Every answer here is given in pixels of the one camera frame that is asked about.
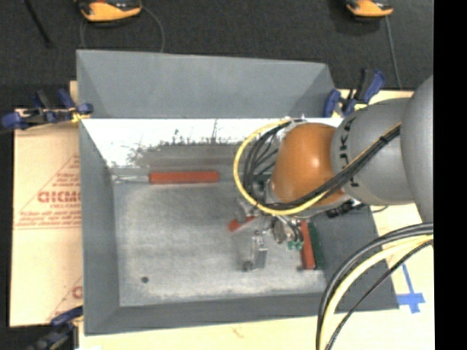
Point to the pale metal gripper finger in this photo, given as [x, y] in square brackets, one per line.
[262, 255]
[249, 264]

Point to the red-brown flat block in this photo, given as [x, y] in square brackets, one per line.
[237, 225]
[184, 177]
[307, 250]

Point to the dark green flat block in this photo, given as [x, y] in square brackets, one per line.
[316, 244]

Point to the grey metal bin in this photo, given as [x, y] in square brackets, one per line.
[175, 239]

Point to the brown cardboard board red print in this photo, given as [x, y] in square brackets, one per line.
[44, 195]

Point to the black cylinder on white bracket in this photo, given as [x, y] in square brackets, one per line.
[341, 210]

